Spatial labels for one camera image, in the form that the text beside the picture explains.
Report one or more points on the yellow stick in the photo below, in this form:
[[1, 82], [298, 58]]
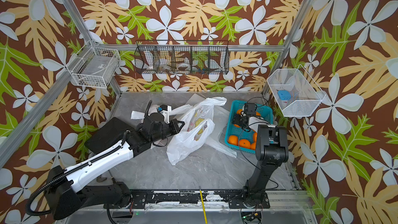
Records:
[[203, 206]]

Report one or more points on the black wire basket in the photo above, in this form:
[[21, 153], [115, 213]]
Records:
[[188, 57]]

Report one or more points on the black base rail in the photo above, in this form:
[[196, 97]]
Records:
[[227, 198]]

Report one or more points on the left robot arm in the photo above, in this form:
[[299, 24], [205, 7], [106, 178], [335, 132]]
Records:
[[68, 190]]

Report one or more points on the white wire basket right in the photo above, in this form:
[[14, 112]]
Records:
[[306, 94]]

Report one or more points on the white wire basket left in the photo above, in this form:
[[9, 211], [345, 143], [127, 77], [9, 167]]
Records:
[[94, 66]]

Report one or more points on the white wire basket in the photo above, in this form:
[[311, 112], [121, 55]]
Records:
[[94, 66], [306, 94]]

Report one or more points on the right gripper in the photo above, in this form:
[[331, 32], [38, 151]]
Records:
[[236, 118]]

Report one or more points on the teal plastic basket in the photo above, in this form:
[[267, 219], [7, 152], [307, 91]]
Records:
[[263, 111]]

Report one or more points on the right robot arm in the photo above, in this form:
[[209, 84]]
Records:
[[271, 152]]

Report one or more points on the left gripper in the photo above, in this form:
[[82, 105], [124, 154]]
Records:
[[175, 129]]

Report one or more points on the flat white plastic bag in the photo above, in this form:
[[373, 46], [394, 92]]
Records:
[[196, 98]]

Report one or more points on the blue object in basket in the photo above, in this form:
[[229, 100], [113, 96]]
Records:
[[284, 95]]

